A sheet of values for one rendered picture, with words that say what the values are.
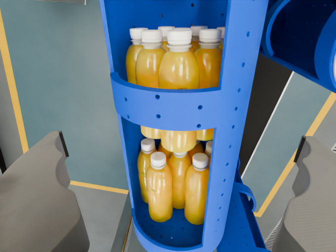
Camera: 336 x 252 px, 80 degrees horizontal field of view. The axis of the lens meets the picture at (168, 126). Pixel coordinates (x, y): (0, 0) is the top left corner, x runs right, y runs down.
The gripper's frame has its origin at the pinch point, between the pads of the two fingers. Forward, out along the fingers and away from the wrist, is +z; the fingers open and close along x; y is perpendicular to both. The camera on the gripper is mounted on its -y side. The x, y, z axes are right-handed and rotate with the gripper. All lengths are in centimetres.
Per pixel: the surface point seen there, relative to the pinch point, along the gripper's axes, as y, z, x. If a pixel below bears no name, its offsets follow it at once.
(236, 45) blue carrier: -2.1, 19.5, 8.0
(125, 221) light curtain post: 104, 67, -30
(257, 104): 51, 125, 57
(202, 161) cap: 24.8, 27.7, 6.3
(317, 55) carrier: 3, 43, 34
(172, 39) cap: -2.6, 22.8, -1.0
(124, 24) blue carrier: -4.1, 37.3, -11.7
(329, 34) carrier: -2, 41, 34
